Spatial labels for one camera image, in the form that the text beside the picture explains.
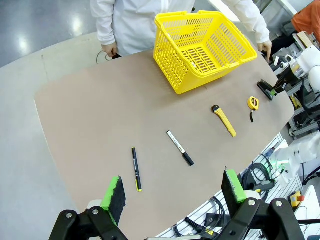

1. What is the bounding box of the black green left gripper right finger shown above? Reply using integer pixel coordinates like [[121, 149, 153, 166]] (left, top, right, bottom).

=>
[[219, 169, 305, 240]]

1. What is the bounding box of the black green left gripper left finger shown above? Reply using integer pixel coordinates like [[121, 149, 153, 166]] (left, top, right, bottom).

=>
[[48, 175, 127, 240]]

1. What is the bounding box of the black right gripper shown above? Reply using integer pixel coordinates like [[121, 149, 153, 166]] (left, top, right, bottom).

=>
[[256, 65, 305, 102]]

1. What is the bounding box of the black pen with yellow end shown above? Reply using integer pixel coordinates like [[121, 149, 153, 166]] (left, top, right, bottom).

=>
[[131, 146, 143, 193]]

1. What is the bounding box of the person's left forearm white sleeve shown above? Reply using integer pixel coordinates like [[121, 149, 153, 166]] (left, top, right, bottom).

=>
[[222, 0, 271, 44]]

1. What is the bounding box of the person's right forearm white sleeve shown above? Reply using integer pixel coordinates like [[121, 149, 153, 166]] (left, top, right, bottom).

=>
[[89, 0, 118, 46]]

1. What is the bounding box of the person in orange top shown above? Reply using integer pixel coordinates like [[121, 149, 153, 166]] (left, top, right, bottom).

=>
[[291, 0, 320, 43]]

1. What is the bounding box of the yellow plastic shopping basket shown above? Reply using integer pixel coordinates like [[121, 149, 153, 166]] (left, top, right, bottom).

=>
[[153, 9, 258, 95]]

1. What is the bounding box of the person in white jacket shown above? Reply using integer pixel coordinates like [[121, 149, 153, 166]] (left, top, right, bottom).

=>
[[112, 0, 201, 56]]

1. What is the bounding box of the person's left hand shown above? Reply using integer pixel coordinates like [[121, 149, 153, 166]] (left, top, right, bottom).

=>
[[256, 39, 273, 62]]

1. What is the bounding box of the person's right hand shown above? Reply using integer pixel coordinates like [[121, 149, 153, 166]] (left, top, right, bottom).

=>
[[101, 41, 118, 60]]

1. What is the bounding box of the yellow tape measure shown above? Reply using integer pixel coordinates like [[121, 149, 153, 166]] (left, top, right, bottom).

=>
[[247, 96, 260, 123]]

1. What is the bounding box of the white slotted mounting plate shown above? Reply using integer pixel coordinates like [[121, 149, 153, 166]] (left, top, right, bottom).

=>
[[156, 132, 305, 240]]

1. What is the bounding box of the yellow utility knife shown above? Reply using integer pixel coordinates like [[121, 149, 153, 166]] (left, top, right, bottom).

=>
[[211, 104, 237, 138]]

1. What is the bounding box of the yellow emergency stop button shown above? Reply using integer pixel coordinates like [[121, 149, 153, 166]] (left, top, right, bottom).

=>
[[289, 190, 306, 208]]

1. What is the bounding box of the white marker with black cap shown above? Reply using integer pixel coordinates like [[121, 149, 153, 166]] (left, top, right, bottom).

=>
[[166, 130, 195, 167]]

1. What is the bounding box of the black coiled cable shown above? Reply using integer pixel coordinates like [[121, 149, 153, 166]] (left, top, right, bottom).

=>
[[242, 161, 277, 192]]

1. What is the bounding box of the aluminium mounting frame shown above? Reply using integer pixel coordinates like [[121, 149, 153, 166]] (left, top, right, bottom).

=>
[[286, 82, 320, 138]]

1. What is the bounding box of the black cable with plug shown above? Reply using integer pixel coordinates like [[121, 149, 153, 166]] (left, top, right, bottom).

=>
[[172, 196, 227, 239]]

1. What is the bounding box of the grey cable loop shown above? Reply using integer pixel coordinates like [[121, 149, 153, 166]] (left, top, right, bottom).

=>
[[95, 49, 114, 62]]

